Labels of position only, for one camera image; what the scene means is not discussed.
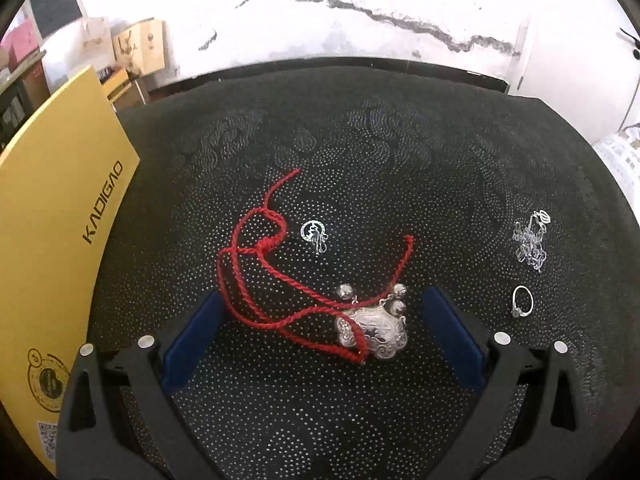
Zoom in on pale wooden box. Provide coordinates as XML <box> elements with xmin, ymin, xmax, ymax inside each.
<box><xmin>80</xmin><ymin>16</ymin><xmax>113</xmax><ymax>70</ymax></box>

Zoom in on yellow cardboard box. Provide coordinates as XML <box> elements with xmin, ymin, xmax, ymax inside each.
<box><xmin>0</xmin><ymin>64</ymin><xmax>141</xmax><ymax>477</ymax></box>

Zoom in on red cord silver lock necklace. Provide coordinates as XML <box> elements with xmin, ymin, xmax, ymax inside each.
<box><xmin>217</xmin><ymin>168</ymin><xmax>415</xmax><ymax>365</ymax></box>

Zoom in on pink box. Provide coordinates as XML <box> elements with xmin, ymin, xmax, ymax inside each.
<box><xmin>0</xmin><ymin>21</ymin><xmax>42</xmax><ymax>72</ymax></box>

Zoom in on tangled silver chain necklace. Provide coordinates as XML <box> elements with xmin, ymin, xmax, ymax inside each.
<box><xmin>513</xmin><ymin>209</ymin><xmax>551</xmax><ymax>274</ymax></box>

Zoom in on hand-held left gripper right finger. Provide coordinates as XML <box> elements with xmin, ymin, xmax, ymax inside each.
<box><xmin>420</xmin><ymin>286</ymin><xmax>598</xmax><ymax>480</ymax></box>

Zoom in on black dotted table mat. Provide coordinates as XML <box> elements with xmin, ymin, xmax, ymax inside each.
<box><xmin>82</xmin><ymin>58</ymin><xmax>622</xmax><ymax>480</ymax></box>

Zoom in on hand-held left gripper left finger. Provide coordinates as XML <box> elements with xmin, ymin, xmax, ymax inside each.
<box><xmin>56</xmin><ymin>290</ymin><xmax>226</xmax><ymax>480</ymax></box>

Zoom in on cardboard boxes in background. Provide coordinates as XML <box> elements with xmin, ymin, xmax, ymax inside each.
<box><xmin>112</xmin><ymin>19</ymin><xmax>166</xmax><ymax>76</ymax></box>

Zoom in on dark framed board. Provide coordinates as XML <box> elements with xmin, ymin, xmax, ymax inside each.
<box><xmin>29</xmin><ymin>0</ymin><xmax>84</xmax><ymax>41</ymax></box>

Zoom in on small silver round pendant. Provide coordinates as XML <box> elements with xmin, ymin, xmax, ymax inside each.
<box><xmin>300</xmin><ymin>219</ymin><xmax>329</xmax><ymax>256</ymax></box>

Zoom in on silver ring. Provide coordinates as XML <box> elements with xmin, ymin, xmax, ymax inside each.
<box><xmin>511</xmin><ymin>285</ymin><xmax>534</xmax><ymax>319</ymax></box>

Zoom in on yellow black box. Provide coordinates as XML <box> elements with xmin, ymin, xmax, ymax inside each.
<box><xmin>94</xmin><ymin>64</ymin><xmax>132</xmax><ymax>101</ymax></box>

